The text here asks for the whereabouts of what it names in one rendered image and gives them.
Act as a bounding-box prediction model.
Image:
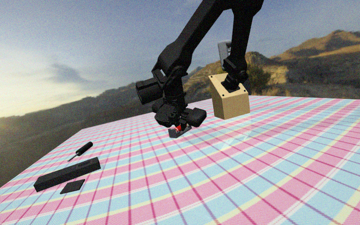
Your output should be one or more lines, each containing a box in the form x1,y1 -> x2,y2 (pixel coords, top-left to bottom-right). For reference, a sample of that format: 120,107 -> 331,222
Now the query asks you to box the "red and green battery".
174,125 -> 182,133

